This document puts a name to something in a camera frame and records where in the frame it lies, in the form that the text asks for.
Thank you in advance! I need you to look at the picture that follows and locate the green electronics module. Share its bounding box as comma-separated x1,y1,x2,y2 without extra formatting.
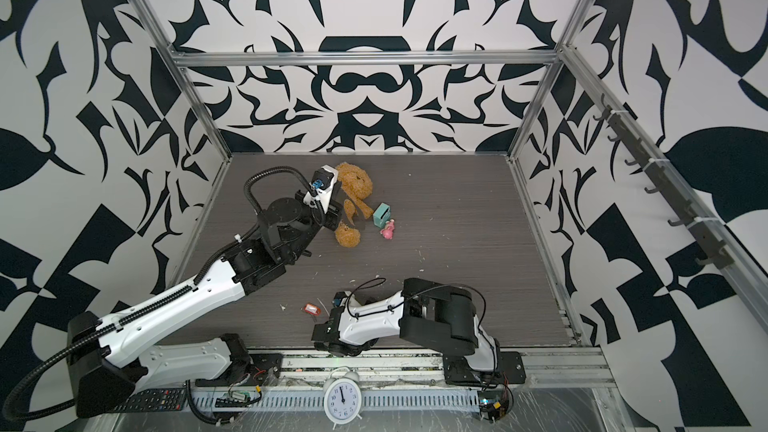
479,395,510,423

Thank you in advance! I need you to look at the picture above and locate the white alarm clock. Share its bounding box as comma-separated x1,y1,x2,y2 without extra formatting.
323,367,363,426

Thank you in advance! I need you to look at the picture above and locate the teal toy block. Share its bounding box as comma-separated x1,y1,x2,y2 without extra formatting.
373,203,391,229

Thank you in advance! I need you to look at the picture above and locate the red key tag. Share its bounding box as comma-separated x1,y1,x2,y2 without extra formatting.
303,303,322,317

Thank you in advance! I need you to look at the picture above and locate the white cable duct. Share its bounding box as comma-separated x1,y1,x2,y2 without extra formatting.
192,389,481,413

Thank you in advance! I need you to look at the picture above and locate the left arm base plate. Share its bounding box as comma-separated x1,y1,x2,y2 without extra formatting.
193,353,283,387

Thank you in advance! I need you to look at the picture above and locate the black remote control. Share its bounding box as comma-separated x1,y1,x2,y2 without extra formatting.
112,388,188,413

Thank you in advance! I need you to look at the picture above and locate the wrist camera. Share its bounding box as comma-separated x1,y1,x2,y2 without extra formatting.
303,165,338,212
332,291,349,309

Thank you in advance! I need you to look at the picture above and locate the pink toy figure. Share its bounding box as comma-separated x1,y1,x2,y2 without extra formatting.
380,219,396,240

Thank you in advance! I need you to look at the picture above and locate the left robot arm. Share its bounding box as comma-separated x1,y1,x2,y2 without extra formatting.
2,165,342,422

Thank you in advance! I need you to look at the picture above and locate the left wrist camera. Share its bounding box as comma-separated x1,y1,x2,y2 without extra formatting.
303,165,338,212

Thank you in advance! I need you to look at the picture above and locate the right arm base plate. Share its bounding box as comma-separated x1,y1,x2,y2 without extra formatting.
443,352,527,388

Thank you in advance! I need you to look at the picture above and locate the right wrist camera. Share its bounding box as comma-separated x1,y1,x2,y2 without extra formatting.
332,291,349,309

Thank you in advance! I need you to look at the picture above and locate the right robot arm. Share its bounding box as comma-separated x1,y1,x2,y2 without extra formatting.
311,277,504,389

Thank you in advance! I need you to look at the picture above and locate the brown teddy bear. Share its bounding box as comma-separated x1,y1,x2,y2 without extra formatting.
335,162,374,248

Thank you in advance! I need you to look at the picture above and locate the small circuit board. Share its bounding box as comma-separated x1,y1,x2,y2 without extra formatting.
215,389,263,408

